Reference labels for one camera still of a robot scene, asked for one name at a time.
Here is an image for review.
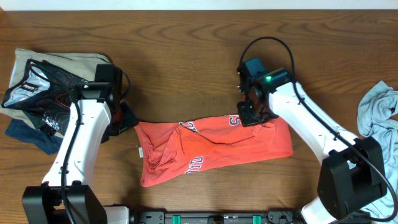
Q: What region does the red t-shirt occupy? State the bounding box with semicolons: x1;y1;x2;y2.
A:
135;114;293;187

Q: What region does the light blue t-shirt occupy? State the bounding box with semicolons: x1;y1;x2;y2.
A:
356;80;398;220

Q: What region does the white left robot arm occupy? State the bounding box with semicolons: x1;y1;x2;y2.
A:
22;82;131;223

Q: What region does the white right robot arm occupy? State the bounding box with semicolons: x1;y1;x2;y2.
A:
237;67;387;223

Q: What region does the folded beige shirt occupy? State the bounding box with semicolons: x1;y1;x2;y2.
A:
0;48;111;138

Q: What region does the folded navy blue shirt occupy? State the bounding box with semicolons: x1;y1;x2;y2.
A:
5;119;63;155

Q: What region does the folded black patterned shirt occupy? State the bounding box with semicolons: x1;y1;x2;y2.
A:
1;59;88;136

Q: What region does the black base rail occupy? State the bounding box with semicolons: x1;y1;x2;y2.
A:
129;210;306;224

